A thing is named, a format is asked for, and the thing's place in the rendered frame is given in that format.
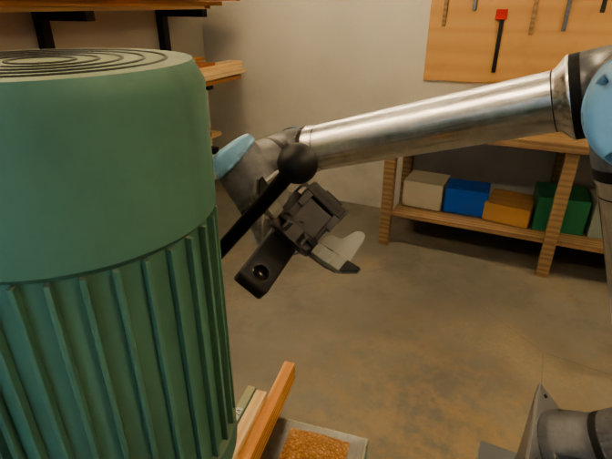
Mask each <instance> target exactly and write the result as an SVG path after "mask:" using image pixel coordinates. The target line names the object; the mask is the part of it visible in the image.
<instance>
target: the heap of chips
mask: <svg viewBox="0 0 612 459"><path fill-rule="evenodd" d="M349 446H350V443H349V442H345V441H343V440H339V439H335V438H333V437H330V436H328V435H324V434H320V433H314V432H310V431H304V430H299V429H295V428H292V427H291V429H290V432H289V434H288V437H287V439H286V442H285V444H284V446H283V448H282V451H281V453H280V457H279V459H346V457H347V453H348V450H349Z"/></svg>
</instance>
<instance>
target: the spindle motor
mask: <svg viewBox="0 0 612 459"><path fill-rule="evenodd" d="M215 203H216V190H215V179H214V169H213V159H212V149H211V140H210V130H209V111H208V101H207V91H206V81H205V77H204V76H203V74H202V73H201V71H200V69H199V67H198V65H197V64H196V62H195V60H194V59H193V57H192V56H191V55H189V54H185V53H181V52H176V51H168V50H157V49H139V48H54V49H28V50H9V51H0V459H232V457H233V454H234V451H235V447H236V442H237V435H238V428H237V415H236V405H235V398H234V389H233V379H232V369H231V358H230V340H229V330H228V321H227V311H226V301H225V291H224V281H223V271H222V261H221V251H220V242H219V223H218V212H217V205H216V204H215Z"/></svg>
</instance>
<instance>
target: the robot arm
mask: <svg viewBox="0 0 612 459"><path fill-rule="evenodd" d="M554 132H562V133H564V134H566V135H567V136H569V137H570V138H572V139H573V140H577V139H583V138H586V140H587V142H588V149H589V156H590V164H591V170H592V179H593V181H594V182H595V183H596V186H597V202H598V209H599V217H600V225H601V233H602V240H603V249H604V257H605V264H606V273H607V287H608V295H609V303H610V310H611V319H612V45H608V46H600V47H596V48H592V49H588V50H585V51H580V52H576V53H573V54H569V55H566V56H565V57H564V58H563V59H562V61H561V62H560V63H559V64H558V66H557V67H556V68H554V69H553V70H549V71H546V72H542V73H537V74H533V75H530V76H522V77H519V78H515V79H510V80H506V81H503V82H498V83H494V84H491V85H486V86H482V87H475V88H471V89H467V90H463V91H459V92H455V93H451V94H447V95H443V96H439V97H432V98H428V99H424V100H420V101H416V102H412V103H408V104H404V105H400V106H396V107H388V108H385V109H381V110H376V111H373V112H369V113H364V114H360V115H357V116H352V117H346V118H342V119H337V120H333V121H330V122H325V123H321V124H318V125H308V126H304V127H288V128H285V129H283V130H282V131H281V132H278V133H276V134H273V135H270V136H268V137H265V138H261V139H258V140H255V138H254V137H253V136H252V135H251V134H244V135H242V136H240V137H238V138H236V139H234V140H233V141H231V142H230V143H229V144H228V145H226V146H225V147H224V148H222V149H221V150H220V151H219V152H217V153H216V154H215V155H214V156H213V157H212V159H213V169H214V172H215V174H216V178H217V179H218V180H219V181H220V183H221V184H222V186H223V187H224V189H225V190H226V191H227V193H228V194H229V196H230V198H231V199H232V201H233V202H234V204H235V206H236V207H237V209H238V210H239V212H240V214H241V215H242V214H243V213H244V212H245V211H246V209H247V208H248V207H249V206H250V205H251V204H252V202H253V201H254V200H255V199H256V198H257V197H258V196H259V194H260V193H261V192H262V191H263V190H264V189H265V188H266V187H267V186H268V185H269V184H270V182H271V181H272V180H273V179H274V178H275V177H276V175H277V174H278V173H279V171H278V167H277V160H278V156H279V154H280V153H281V151H282V150H283V149H284V148H285V147H286V146H288V145H289V144H291V143H303V144H306V145H308V146H309V147H311V148H312V149H313V150H314V152H315V153H316V155H317V158H318V164H319V165H318V169H317V172H319V171H321V170H324V169H329V168H340V167H346V166H351V165H357V164H362V163H368V162H374V161H380V160H386V159H391V158H401V157H408V156H413V155H419V154H424V153H430V152H435V151H441V150H447V149H453V148H463V147H469V146H474V145H481V144H486V143H492V142H497V141H503V140H508V139H514V138H525V137H531V136H536V135H542V134H547V133H554ZM302 187H306V189H305V190H304V191H303V192H302V193H299V192H298V191H299V190H300V189H301V188H302ZM348 212H349V210H345V209H344V208H343V207H342V204H341V203H340V201H339V200H337V199H336V198H335V197H334V196H333V195H332V194H331V193H330V192H329V191H328V190H325V189H324V188H322V187H321V186H320V185H319V184H318V183H317V182H316V181H315V182H312V183H311V184H310V185H309V184H308V183H307V182H306V183H303V184H300V185H299V186H298V187H297V188H296V189H295V190H294V191H293V192H292V193H291V195H289V192H288V190H287V189H285V190H284V191H283V192H282V193H281V194H280V196H279V197H278V198H277V199H276V200H275V201H274V202H273V203H272V205H271V206H270V207H269V208H268V209H267V210H266V211H265V212H264V213H263V215H262V216H261V217H260V218H259V219H258V220H257V221H256V222H255V223H254V225H253V226H252V227H251V228H250V229H251V230H252V232H253V234H254V238H255V240H256V242H257V244H258V247H257V248H256V249H255V250H254V251H253V252H252V253H251V255H250V256H249V258H248V259H247V260H246V262H245V263H244V264H243V265H242V267H241V268H240V270H239V271H238V272H237V274H236V275H235V276H234V280H235V281H236V282H237V283H238V284H239V285H241V286H242V287H243V288H244V289H246V290H247V291H248V292H250V293H251V294H252V295H253V296H255V297H256V298H257V299H261V298H262V297H263V296H264V295H265V294H267V293H268V291H269V290H270V288H271V286H272V285H273V283H274V282H275V280H277V278H278V277H279V275H280V274H281V272H282V270H283V269H284V268H285V266H286V265H287V263H288V262H289V260H290V259H291V257H292V255H297V254H301V255H303V256H305V257H307V256H308V257H310V258H311V259H313V260H314V261H316V262H317V263H318V264H320V265H321V266H322V267H323V268H325V269H327V270H330V271H332V272H334V273H339V274H357V273H358V272H359V271H360V270H361V269H360V267H358V266H356V265H355V264H353V263H352V262H353V260H354V258H355V257H356V255H357V253H358V251H359V250H360V248H361V246H362V244H363V243H364V241H365V235H364V233H363V232H361V231H355V232H354V233H352V234H350V235H349V236H347V237H345V238H342V239H339V238H337V237H335V236H327V237H325V238H324V239H323V240H322V241H321V243H318V240H319V239H320V238H321V237H322V236H323V234H324V233H325V232H326V231H328V232H330V231H331V230H332V229H333V228H334V227H335V226H336V225H337V224H339V222H340V221H341V220H342V219H343V218H344V217H345V216H346V215H347V213H348ZM537 440H538V445H539V450H540V454H541V456H542V459H612V407H608V408H605V409H601V410H597V411H594V412H589V413H587V412H579V411H572V410H564V409H553V410H549V411H545V412H543V413H541V415H540V416H539V419H538V422H537Z"/></svg>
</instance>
